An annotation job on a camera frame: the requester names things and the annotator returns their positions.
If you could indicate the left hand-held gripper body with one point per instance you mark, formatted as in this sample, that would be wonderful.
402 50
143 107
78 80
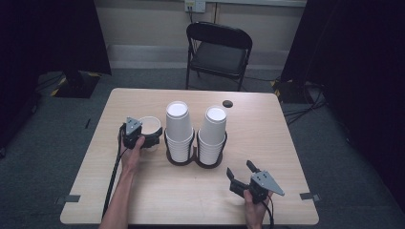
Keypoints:
133 130

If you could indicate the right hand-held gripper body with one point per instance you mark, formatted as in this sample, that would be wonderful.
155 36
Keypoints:
266 183

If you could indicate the white paper cup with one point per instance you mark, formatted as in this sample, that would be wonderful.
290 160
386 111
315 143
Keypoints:
150 124

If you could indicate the black double cup holder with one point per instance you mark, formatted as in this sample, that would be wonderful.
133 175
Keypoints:
193 159

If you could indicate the stack of white cups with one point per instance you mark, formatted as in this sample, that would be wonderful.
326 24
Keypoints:
211 133
178 127

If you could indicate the person's left hand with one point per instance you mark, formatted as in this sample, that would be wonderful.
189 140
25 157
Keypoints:
130 159

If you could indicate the person's right hand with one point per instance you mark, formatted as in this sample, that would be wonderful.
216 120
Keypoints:
254 214

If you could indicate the grey floor tape strip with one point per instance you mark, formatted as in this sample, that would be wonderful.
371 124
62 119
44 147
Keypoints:
309 196
68 199

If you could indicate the black round table grommet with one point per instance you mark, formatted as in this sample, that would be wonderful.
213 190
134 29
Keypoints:
227 103

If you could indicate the black stand base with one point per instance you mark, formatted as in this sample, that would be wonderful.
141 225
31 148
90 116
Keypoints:
76 86
288 92

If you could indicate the black folding chair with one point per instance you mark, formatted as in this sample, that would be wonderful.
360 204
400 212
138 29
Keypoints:
218 57

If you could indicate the black curtain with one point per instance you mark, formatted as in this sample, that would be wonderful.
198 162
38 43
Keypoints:
47 38
359 63

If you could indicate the white wall outlet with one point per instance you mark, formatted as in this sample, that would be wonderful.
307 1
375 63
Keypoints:
195 5

